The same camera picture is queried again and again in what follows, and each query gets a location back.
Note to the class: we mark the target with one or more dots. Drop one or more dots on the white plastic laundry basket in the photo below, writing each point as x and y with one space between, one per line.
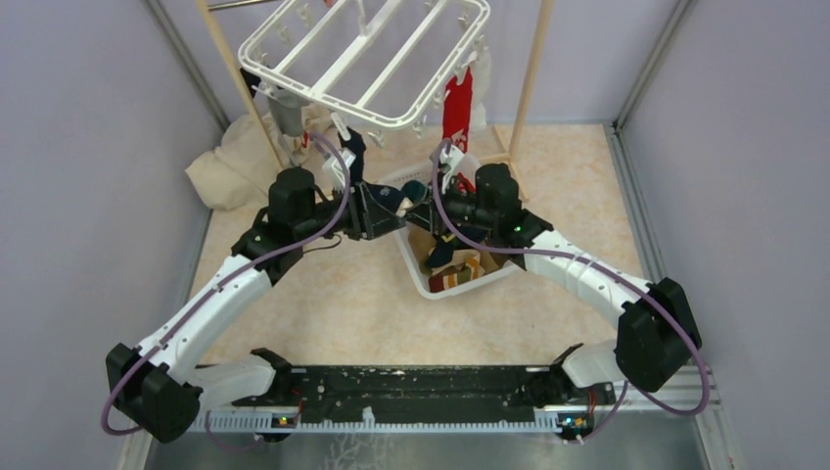
412 261

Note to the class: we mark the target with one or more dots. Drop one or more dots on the teal sock in basket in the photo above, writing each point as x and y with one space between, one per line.
415 191

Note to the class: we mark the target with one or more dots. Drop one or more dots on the red plain sock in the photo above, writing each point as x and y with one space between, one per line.
457 110

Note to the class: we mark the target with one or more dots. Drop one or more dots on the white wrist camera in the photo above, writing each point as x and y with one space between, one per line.
337 169
452 162

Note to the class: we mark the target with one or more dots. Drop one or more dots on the beige crumpled cloth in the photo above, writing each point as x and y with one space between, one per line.
240 170

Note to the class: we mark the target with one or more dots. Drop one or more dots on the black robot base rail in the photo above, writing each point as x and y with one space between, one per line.
440 400

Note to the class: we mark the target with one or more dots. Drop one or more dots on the white fluffy sock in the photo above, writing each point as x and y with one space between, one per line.
481 69

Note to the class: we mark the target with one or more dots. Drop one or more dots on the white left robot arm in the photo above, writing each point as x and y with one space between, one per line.
160 385

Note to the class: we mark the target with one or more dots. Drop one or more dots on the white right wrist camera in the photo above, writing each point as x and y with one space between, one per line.
452 162

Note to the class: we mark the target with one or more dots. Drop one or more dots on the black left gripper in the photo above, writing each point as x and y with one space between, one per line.
369 218

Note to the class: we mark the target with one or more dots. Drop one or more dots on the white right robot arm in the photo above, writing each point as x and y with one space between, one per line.
656 333

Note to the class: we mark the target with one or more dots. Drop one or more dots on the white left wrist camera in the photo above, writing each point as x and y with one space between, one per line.
337 169

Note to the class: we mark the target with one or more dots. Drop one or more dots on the white plastic sock hanger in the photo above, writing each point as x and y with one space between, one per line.
385 64

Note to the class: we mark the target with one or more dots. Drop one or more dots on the dark navy sock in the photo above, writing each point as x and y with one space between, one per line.
251 81

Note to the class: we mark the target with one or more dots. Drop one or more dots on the navy buckle christmas sock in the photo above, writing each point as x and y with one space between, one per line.
442 252

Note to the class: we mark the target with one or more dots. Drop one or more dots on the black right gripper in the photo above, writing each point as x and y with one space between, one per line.
422 214

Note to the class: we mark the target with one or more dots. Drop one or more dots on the navy red sock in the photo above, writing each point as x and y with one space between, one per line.
361 174

